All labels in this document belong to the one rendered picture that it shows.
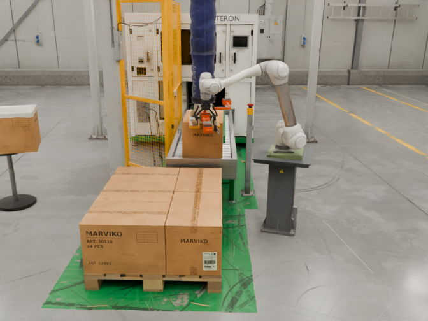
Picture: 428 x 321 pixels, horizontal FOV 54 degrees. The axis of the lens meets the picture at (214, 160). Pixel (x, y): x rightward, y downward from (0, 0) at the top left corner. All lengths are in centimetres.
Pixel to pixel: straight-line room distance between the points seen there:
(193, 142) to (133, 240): 143
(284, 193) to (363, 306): 120
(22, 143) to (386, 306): 353
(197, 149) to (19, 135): 174
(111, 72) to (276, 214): 230
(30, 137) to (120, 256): 185
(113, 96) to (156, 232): 219
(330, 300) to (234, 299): 69
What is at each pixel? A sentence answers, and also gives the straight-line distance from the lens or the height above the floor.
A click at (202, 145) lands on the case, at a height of 72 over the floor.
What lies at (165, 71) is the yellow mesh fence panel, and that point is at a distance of 469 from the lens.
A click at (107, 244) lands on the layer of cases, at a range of 311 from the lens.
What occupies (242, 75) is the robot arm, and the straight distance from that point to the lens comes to 345.
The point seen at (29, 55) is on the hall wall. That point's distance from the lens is 1340.
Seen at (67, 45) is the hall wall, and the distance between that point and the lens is 1308.
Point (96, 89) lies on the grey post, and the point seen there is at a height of 80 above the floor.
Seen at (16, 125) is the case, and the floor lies 90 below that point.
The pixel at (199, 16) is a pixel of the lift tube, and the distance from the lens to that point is 378.
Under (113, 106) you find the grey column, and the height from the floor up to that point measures 97.
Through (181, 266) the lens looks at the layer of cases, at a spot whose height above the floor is 22.
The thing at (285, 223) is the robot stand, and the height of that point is 10.
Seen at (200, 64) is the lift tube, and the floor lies 152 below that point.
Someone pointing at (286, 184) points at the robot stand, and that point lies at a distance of 385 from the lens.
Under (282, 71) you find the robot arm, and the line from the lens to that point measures 336.
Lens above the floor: 191
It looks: 19 degrees down
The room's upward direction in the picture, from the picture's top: 1 degrees clockwise
